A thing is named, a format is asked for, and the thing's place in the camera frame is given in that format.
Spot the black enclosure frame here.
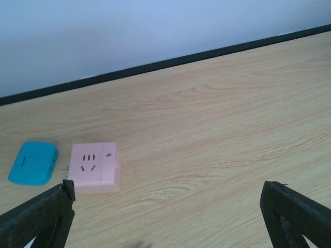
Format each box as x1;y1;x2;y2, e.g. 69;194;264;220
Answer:
1;24;330;106

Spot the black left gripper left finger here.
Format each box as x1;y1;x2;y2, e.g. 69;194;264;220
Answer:
1;180;76;247

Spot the pink cube socket adapter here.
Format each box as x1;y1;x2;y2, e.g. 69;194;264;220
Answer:
68;142;122;194

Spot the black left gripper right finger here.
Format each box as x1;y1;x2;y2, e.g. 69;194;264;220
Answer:
260;181;330;247

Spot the blue cube plug adapter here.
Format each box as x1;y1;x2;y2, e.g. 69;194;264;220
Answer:
8;141;58;185

